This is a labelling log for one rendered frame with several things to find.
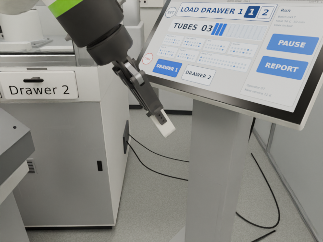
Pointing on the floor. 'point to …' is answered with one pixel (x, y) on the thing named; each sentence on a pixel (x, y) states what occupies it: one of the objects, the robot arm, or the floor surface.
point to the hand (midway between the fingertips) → (161, 121)
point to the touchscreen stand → (214, 172)
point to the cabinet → (74, 161)
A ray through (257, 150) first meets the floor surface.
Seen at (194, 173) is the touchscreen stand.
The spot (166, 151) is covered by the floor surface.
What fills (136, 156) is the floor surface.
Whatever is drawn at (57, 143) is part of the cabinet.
